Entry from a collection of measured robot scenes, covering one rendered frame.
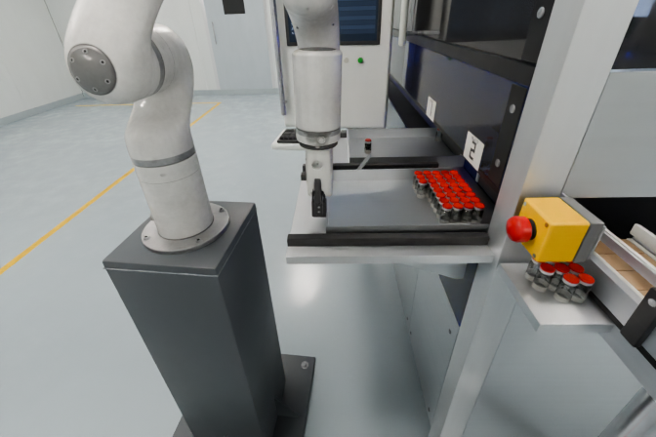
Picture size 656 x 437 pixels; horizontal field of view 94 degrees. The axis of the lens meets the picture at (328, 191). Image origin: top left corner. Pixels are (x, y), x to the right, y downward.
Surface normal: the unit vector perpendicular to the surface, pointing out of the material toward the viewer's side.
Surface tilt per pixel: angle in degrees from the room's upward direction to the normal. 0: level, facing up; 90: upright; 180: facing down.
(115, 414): 0
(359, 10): 90
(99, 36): 67
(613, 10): 90
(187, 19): 90
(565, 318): 0
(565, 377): 90
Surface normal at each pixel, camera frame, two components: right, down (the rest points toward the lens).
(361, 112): -0.14, 0.50
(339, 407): -0.03, -0.87
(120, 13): 0.31, 0.13
